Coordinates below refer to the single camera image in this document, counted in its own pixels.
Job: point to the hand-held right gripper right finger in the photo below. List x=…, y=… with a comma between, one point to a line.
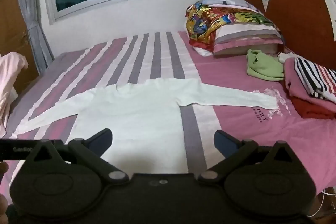
x=223, y=142

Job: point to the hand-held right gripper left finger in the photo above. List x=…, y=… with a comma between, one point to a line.
x=101, y=138

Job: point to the person's left hand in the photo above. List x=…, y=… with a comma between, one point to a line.
x=3, y=171

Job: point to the light pink garment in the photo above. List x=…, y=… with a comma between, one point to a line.
x=10, y=77

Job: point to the green packet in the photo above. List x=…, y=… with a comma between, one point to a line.
x=265, y=66

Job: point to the folded pink garment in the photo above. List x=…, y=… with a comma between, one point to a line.
x=294, y=82

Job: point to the red garment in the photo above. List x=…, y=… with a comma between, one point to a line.
x=309, y=108

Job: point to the pink and grey striped bed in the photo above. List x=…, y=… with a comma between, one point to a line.
x=157, y=56

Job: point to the small white cloth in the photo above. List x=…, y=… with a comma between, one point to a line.
x=284, y=57

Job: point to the black and white striped garment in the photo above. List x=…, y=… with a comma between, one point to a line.
x=315, y=77

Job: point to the colourful red snack packet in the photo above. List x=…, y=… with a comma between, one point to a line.
x=204, y=22

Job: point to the brown wooden wardrobe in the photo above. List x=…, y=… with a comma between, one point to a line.
x=13, y=16

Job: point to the long grey curtain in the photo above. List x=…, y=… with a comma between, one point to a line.
x=31, y=16

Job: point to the brown and white headboard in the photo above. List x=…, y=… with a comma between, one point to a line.
x=296, y=3

